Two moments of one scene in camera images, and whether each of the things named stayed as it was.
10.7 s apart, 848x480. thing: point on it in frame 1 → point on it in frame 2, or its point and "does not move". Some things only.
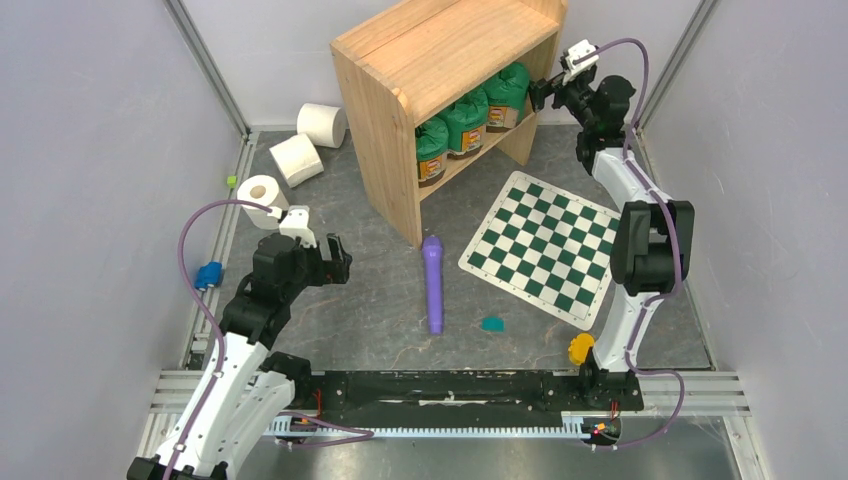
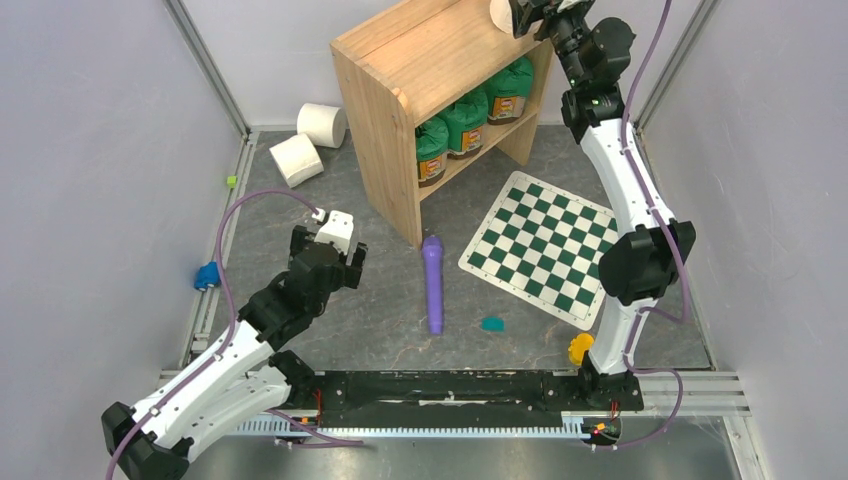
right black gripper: (553, 89) → (527, 16)
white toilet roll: (297, 159) does not move
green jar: (464, 120) does not move
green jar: (432, 143) does not move
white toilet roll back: (325, 125) does not move
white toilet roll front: (263, 190) → (501, 15)
